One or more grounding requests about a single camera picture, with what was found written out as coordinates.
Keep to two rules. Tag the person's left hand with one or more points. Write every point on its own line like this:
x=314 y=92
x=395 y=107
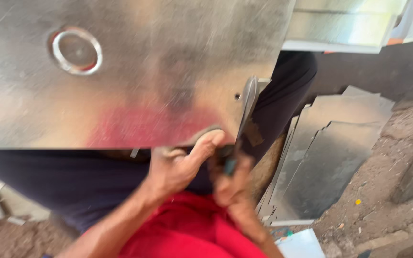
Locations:
x=174 y=168

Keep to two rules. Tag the person's right hand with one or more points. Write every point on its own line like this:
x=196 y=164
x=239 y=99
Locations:
x=233 y=182

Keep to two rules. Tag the person's right fingers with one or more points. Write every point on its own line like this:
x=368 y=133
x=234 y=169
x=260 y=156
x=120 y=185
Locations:
x=233 y=168

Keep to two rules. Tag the metal tin snips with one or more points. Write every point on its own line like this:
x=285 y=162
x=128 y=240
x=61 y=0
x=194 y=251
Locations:
x=246 y=111

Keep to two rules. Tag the large shiny metal sheet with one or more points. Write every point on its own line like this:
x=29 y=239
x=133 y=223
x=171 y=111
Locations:
x=127 y=71

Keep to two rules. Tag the person's red shirt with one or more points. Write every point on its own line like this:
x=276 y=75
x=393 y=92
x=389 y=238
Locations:
x=188 y=229

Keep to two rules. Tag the stack of cut metal sheets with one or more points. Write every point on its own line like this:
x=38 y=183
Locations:
x=321 y=161

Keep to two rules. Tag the white sheet piece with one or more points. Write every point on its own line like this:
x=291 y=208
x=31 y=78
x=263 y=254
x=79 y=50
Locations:
x=299 y=245

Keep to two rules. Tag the person's dark trousers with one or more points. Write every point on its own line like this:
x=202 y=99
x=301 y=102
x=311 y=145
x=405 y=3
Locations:
x=120 y=172

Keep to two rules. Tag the folded metal duct piece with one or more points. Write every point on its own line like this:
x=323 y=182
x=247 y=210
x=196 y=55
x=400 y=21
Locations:
x=342 y=25

